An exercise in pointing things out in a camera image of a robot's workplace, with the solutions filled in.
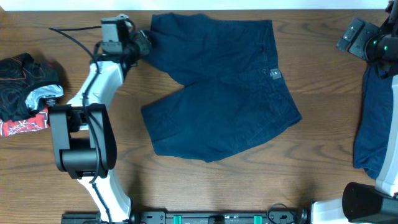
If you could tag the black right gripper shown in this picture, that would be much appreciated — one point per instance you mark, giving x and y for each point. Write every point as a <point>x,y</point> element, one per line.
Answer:
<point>367,30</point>

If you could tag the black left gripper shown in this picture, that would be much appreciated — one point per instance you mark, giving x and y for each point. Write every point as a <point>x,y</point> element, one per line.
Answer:
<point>143,42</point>

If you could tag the navy blue shorts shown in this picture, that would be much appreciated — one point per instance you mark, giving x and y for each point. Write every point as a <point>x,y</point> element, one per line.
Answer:
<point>233,96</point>

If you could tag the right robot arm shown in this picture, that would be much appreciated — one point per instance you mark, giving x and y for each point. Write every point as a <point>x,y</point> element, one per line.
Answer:
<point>362,203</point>

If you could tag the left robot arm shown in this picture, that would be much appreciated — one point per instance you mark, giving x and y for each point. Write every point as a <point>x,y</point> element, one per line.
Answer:
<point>83,140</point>

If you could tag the navy blue garment pile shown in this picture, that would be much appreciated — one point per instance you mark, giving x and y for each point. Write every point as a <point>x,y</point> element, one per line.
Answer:
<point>371,140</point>

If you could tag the black patterned folded garment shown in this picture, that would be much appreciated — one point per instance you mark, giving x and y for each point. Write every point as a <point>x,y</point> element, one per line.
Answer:
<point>26,86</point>

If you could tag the red patterned folded garment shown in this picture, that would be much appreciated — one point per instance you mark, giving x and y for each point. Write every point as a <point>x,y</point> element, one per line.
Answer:
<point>36,123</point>

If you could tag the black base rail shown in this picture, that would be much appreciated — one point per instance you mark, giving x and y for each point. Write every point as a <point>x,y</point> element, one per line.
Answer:
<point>277,216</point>

